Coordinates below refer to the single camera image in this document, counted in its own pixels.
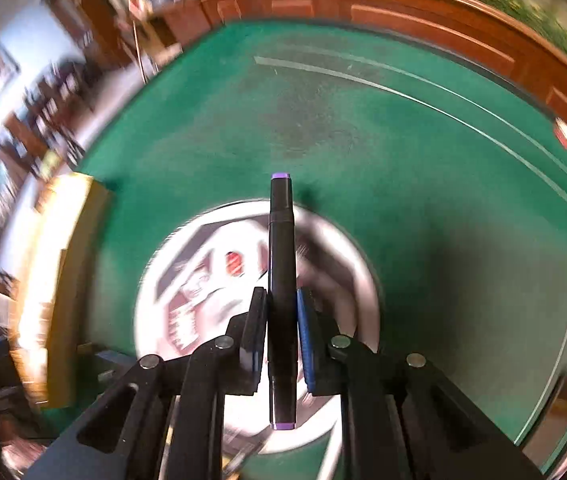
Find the black marker purple cap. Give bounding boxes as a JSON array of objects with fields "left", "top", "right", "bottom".
[{"left": 267, "top": 172, "right": 297, "bottom": 430}]

